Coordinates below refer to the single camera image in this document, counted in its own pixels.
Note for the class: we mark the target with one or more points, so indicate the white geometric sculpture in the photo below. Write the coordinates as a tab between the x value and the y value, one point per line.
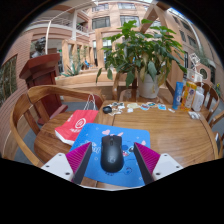
195	65

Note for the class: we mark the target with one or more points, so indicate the black computer mouse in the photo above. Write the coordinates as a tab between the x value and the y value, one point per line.
112	155

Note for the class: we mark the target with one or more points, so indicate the dark bust statue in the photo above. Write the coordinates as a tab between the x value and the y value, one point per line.
39	48

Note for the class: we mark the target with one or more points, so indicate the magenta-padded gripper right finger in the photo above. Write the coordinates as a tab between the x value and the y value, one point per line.
148	159

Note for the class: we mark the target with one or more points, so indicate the wooden pergola post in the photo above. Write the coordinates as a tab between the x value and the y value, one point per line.
160	15

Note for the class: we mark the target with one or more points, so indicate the spiky green plant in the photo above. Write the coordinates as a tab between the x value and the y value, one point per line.
73	69

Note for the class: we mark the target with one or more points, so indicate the yellow flower planter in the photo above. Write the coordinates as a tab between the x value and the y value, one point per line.
218	90

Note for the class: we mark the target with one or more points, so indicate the red paper bag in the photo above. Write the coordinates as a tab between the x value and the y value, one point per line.
75	126

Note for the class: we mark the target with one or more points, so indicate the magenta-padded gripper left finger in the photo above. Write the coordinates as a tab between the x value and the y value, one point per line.
77	159

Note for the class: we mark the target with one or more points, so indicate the white pump bottle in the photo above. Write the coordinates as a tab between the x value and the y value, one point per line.
198	100

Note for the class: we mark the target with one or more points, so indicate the long wooden planter box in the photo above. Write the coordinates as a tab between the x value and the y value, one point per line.
83	81

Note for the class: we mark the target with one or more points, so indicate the dark red wooden pedestal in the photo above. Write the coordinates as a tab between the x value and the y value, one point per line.
43	75

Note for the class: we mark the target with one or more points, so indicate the green plant in white pot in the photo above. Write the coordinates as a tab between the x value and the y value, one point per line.
143	53

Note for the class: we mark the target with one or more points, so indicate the blue squeeze tube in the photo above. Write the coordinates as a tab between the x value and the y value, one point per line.
177	95

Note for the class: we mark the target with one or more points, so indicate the wooden armchair with black box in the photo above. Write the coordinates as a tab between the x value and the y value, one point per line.
216	120

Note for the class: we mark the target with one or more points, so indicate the blue printed mouse pad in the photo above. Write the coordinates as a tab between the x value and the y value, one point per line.
128	133

